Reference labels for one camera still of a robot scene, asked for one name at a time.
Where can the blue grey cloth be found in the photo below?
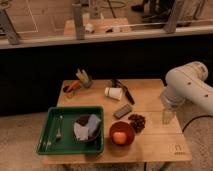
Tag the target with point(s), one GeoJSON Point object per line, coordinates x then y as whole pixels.
{"type": "Point", "coordinates": [87, 127]}

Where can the orange fruit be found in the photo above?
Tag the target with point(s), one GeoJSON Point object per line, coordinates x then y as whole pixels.
{"type": "Point", "coordinates": [119, 138]}

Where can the white paper cup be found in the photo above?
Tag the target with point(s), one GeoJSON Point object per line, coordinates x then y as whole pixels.
{"type": "Point", "coordinates": [114, 93]}

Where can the metal fork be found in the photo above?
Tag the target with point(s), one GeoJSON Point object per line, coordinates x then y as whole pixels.
{"type": "Point", "coordinates": [59, 134]}

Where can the green plastic tray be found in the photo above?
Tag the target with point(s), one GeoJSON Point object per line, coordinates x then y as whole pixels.
{"type": "Point", "coordinates": [69, 144]}

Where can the black handled knife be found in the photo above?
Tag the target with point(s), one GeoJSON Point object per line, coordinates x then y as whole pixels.
{"type": "Point", "coordinates": [118, 84]}

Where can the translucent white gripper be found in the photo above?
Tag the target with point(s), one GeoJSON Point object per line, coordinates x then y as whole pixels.
{"type": "Point", "coordinates": [168, 115]}

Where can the grey utensil holder cup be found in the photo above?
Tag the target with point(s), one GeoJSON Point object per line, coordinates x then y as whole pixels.
{"type": "Point", "coordinates": [84, 78]}

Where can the wooden background table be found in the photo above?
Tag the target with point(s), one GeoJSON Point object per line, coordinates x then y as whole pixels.
{"type": "Point", "coordinates": [100, 26]}

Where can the red bowl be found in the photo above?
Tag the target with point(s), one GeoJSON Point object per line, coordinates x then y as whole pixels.
{"type": "Point", "coordinates": [122, 127]}

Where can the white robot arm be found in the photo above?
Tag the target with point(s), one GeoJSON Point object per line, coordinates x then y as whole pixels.
{"type": "Point", "coordinates": [186, 82]}

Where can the grey sponge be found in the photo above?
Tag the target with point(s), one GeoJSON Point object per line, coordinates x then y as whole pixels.
{"type": "Point", "coordinates": [122, 111]}

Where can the bunch of dark grapes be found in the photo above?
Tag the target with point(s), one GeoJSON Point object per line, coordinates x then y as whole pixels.
{"type": "Point", "coordinates": [137, 122]}

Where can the metal spoon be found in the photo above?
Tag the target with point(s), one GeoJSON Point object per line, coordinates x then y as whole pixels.
{"type": "Point", "coordinates": [52, 135]}

